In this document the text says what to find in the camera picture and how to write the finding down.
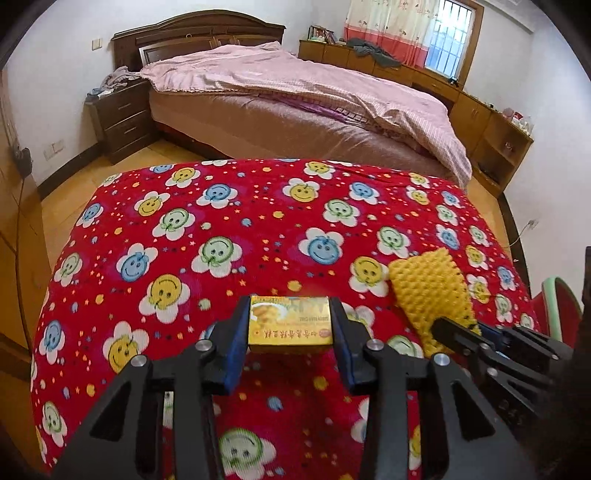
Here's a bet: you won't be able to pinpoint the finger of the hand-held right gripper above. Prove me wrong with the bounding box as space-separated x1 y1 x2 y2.
429 316 555 393
495 323 575 366

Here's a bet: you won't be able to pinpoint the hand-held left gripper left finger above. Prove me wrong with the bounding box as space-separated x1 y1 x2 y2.
53 295 252 480

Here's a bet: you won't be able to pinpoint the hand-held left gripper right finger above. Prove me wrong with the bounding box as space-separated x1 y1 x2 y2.
329 298 539 480

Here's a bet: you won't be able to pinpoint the yellow printed cardboard box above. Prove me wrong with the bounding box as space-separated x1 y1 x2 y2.
248 295 334 355

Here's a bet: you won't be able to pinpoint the red smiley flower blanket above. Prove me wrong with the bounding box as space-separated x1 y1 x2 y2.
28 157 543 480

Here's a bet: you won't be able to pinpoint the wooden open shelf unit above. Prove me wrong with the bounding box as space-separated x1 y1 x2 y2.
471 108 536 197

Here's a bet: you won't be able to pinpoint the white pink bottles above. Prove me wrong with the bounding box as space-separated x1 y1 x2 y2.
501 107 534 135

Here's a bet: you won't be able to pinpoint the dark wooden nightstand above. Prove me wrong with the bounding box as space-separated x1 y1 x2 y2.
84 78 160 165

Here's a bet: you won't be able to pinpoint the long wooden cabinet desk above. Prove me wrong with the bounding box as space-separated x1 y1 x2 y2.
298 39 493 158

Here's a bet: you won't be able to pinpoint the pink quilt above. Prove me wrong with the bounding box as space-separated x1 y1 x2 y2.
140 41 472 188

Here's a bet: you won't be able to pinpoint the black plug charger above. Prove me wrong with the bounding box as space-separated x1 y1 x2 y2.
11 147 33 176

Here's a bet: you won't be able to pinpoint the pink crumpled cloth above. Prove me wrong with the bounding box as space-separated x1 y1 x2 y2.
99 66 144 91

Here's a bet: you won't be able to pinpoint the dark grey clothing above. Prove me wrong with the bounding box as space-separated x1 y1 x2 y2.
346 38 403 68

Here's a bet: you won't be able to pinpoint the floral curtain with red hem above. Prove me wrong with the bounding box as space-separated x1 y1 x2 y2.
344 0 444 70

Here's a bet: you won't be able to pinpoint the dark wooden bed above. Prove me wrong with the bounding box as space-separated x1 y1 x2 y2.
112 10 472 190

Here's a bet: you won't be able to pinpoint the black charger cable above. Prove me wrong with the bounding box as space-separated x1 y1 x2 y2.
13 174 29 324

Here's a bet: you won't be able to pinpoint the wooden frame window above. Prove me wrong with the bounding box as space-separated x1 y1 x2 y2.
425 0 486 89

